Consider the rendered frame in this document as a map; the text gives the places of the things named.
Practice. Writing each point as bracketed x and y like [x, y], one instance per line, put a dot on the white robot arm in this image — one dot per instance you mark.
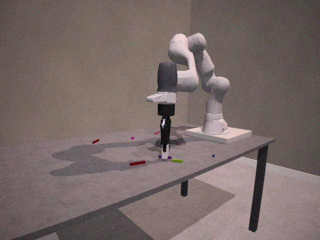
[191, 52]

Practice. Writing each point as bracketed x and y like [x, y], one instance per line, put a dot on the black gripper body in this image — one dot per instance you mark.
[166, 110]

